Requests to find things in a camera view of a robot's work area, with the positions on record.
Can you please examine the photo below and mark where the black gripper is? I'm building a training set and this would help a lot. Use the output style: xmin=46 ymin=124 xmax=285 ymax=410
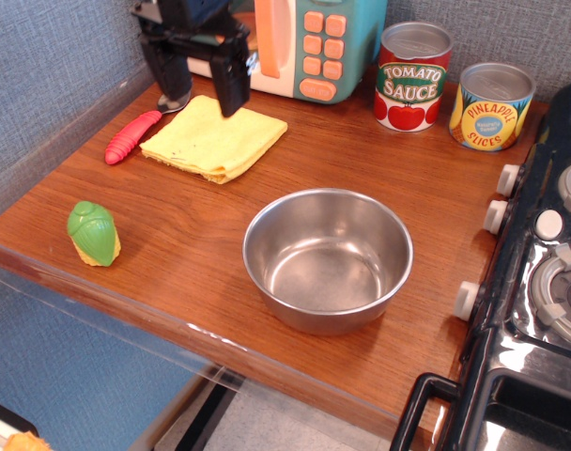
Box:
xmin=131 ymin=1 xmax=251 ymax=117

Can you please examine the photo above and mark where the stainless steel pot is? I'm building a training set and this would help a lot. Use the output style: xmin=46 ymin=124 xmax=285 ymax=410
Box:
xmin=242 ymin=188 xmax=414 ymax=335

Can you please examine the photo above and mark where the folded yellow cloth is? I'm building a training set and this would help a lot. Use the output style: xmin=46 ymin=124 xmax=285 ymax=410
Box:
xmin=140 ymin=95 xmax=288 ymax=184

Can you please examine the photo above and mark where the toy microwave teal and white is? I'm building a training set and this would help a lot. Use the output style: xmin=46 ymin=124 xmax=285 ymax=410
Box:
xmin=186 ymin=0 xmax=389 ymax=105

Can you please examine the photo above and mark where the toy corn green husk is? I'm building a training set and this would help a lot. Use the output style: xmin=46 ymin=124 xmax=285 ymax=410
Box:
xmin=67 ymin=201 xmax=121 ymax=267

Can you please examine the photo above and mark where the tomato sauce can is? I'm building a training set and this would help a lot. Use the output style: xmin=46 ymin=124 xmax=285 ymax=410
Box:
xmin=374 ymin=22 xmax=454 ymax=132

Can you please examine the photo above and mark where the pineapple slices can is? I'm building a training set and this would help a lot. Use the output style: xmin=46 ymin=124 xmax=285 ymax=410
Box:
xmin=449 ymin=62 xmax=536 ymax=152

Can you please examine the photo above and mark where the white stove knob back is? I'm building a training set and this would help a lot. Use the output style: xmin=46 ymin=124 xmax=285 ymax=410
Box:
xmin=496 ymin=164 xmax=521 ymax=197

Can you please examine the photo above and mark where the white stove knob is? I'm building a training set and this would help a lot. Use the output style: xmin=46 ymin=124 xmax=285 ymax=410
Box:
xmin=496 ymin=164 xmax=521 ymax=197
xmin=483 ymin=200 xmax=508 ymax=235
xmin=454 ymin=281 xmax=480 ymax=321

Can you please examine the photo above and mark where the white stove knob middle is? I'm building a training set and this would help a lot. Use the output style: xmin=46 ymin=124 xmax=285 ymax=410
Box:
xmin=483 ymin=200 xmax=508 ymax=235

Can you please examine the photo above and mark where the white stove knob front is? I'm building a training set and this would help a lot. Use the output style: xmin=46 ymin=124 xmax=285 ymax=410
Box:
xmin=454 ymin=281 xmax=480 ymax=321

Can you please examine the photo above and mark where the orange fuzzy object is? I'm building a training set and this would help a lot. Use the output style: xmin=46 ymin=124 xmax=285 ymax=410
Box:
xmin=3 ymin=431 xmax=52 ymax=451

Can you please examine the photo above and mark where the black toy stove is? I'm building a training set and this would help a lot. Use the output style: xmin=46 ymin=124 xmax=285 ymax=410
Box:
xmin=390 ymin=81 xmax=571 ymax=451

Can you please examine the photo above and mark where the spoon with red handle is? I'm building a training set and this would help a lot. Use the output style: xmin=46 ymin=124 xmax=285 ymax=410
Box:
xmin=104 ymin=92 xmax=191 ymax=165

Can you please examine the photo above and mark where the black oven door handle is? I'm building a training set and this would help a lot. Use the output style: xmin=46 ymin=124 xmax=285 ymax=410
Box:
xmin=390 ymin=372 xmax=460 ymax=451

